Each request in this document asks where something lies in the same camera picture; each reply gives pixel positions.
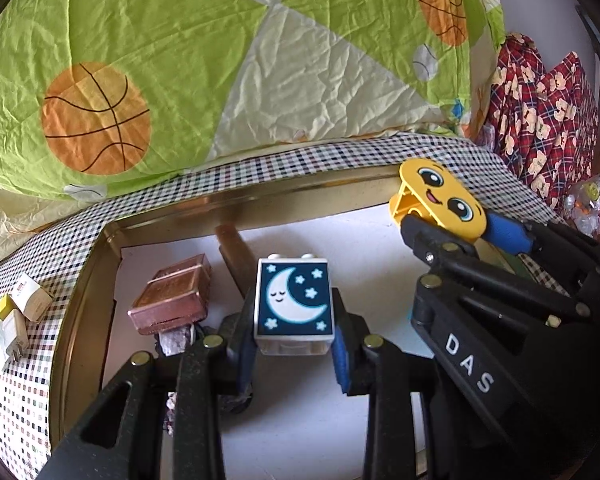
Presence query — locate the clear plastic bag with toys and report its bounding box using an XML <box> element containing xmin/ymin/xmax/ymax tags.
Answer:
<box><xmin>562</xmin><ymin>157</ymin><xmax>600</xmax><ymax>238</ymax></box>

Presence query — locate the copper framed box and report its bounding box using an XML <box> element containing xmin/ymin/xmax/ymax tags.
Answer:
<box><xmin>127</xmin><ymin>253</ymin><xmax>213</xmax><ymax>336</ymax></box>

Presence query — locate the white box with red label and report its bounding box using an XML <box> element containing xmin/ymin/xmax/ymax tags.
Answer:
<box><xmin>11</xmin><ymin>272</ymin><xmax>53</xmax><ymax>323</ymax></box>

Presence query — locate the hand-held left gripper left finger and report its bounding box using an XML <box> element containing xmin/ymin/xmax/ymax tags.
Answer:
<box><xmin>39</xmin><ymin>287</ymin><xmax>258</xmax><ymax>480</ymax></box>

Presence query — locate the red bear printed cloth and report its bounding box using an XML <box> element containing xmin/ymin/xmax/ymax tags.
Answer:
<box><xmin>472</xmin><ymin>32</ymin><xmax>600</xmax><ymax>211</ymax></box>

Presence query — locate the white power plug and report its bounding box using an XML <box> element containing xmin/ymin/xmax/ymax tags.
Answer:
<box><xmin>1</xmin><ymin>312</ymin><xmax>31</xmax><ymax>362</ymax></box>

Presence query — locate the basketball printed bed sheet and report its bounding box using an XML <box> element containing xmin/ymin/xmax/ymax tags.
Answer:
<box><xmin>0</xmin><ymin>0</ymin><xmax>506</xmax><ymax>271</ymax></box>

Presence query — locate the brown comb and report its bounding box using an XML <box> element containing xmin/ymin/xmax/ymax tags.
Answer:
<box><xmin>216</xmin><ymin>224</ymin><xmax>258</xmax><ymax>301</ymax></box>

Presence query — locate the gold tin box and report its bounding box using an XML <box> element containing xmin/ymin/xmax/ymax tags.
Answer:
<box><xmin>50</xmin><ymin>162</ymin><xmax>573</xmax><ymax>480</ymax></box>

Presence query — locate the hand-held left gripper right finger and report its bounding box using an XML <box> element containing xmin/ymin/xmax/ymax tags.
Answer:
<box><xmin>331</xmin><ymin>287</ymin><xmax>433</xmax><ymax>480</ymax></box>

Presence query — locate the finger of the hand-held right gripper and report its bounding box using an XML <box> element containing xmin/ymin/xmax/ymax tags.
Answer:
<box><xmin>482</xmin><ymin>212</ymin><xmax>600</xmax><ymax>306</ymax></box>
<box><xmin>399</xmin><ymin>212</ymin><xmax>486</xmax><ymax>281</ymax></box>

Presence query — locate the moon and stars block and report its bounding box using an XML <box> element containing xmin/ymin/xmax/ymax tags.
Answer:
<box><xmin>254</xmin><ymin>252</ymin><xmax>336</xmax><ymax>357</ymax></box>

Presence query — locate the yellow smiling face block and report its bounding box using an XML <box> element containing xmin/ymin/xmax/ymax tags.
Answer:
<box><xmin>388</xmin><ymin>158</ymin><xmax>488</xmax><ymax>243</ymax></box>

